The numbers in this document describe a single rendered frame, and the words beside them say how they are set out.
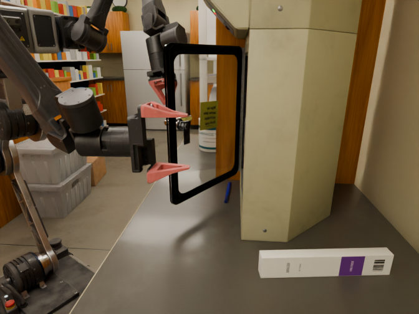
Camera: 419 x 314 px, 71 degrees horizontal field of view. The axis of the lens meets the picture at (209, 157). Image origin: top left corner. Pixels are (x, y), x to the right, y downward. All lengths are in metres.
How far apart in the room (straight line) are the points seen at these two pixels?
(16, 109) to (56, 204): 1.70
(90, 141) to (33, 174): 2.34
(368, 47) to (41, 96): 0.89
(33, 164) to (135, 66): 3.42
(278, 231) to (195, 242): 0.20
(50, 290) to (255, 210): 1.31
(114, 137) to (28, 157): 2.31
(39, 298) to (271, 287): 1.33
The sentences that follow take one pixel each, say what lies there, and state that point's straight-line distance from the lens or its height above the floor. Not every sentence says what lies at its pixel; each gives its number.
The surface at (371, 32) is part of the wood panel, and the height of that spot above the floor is 1.43.
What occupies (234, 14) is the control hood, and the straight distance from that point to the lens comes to 0.62.
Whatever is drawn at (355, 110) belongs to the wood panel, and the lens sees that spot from 1.07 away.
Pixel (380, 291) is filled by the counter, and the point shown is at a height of 0.94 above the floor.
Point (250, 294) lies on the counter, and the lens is 0.61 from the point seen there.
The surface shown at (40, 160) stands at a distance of 2.79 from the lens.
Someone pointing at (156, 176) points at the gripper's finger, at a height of 1.16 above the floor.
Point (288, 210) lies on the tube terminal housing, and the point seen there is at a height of 1.03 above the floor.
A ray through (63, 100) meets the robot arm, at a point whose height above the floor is 1.29.
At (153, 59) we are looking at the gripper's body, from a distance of 0.94.
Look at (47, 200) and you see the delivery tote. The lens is 2.93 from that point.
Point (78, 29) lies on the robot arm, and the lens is 1.24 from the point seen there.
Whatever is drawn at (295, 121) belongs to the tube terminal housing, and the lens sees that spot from 0.64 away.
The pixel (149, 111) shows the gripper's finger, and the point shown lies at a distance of 0.51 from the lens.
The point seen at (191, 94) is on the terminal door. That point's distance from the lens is 0.75.
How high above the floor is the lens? 1.36
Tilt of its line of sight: 19 degrees down
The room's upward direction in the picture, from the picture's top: straight up
